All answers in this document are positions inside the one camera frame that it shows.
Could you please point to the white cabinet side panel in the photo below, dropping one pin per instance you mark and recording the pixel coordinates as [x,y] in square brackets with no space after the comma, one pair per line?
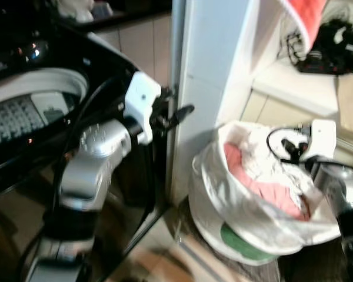
[212,70]

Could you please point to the white garment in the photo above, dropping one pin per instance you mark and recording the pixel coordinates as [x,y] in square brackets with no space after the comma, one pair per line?
[270,167]

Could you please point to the white object on counter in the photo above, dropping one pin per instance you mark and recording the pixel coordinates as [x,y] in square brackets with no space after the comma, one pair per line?
[75,8]

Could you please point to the green round basin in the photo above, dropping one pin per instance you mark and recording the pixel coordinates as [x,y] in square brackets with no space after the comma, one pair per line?
[244,244]

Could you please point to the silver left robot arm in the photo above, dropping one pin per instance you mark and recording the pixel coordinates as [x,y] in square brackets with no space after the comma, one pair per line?
[97,158]

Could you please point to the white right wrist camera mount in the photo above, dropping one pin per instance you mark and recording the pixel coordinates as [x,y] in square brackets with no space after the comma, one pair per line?
[323,138]

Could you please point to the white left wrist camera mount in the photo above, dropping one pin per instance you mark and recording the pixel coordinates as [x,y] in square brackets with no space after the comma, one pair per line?
[141,100]

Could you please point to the white shelf board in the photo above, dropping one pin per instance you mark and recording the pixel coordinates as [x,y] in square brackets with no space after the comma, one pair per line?
[300,82]

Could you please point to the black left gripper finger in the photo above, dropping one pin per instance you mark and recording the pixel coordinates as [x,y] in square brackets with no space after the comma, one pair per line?
[184,110]
[168,93]

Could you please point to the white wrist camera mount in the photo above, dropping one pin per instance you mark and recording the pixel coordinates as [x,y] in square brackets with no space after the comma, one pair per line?
[323,138]
[141,100]

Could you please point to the white plastic laundry bag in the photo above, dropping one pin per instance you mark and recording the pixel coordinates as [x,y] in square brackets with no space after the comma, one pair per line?
[223,200]

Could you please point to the red quilted cloth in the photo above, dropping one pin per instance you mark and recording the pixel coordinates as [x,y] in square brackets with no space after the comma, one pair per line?
[303,17]

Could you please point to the black top-load washing machine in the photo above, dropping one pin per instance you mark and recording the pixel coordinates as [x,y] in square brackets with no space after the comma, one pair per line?
[123,176]

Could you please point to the pink garment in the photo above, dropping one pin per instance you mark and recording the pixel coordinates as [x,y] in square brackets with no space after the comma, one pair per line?
[256,185]

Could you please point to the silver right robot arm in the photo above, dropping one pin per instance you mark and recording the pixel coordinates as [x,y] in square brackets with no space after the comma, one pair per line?
[341,188]

